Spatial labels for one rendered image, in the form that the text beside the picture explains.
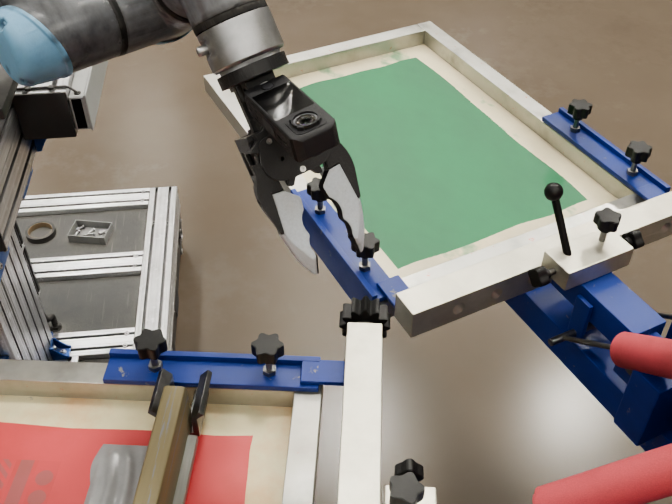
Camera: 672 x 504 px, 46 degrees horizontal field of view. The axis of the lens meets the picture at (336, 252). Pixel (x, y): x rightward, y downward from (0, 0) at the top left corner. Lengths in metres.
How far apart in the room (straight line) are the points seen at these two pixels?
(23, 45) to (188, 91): 2.96
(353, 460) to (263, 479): 0.15
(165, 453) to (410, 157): 0.84
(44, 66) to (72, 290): 1.72
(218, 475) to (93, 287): 1.45
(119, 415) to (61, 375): 0.10
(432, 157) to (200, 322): 1.23
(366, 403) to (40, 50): 0.57
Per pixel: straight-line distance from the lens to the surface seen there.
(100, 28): 0.82
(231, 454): 1.11
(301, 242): 0.78
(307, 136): 0.69
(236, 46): 0.76
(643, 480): 0.93
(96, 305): 2.42
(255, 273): 2.73
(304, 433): 1.07
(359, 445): 1.00
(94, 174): 3.29
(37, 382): 1.20
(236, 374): 1.13
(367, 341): 1.11
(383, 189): 1.50
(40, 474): 1.15
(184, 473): 1.05
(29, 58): 0.80
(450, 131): 1.68
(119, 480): 1.11
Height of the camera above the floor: 1.87
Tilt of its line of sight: 42 degrees down
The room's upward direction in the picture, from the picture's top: straight up
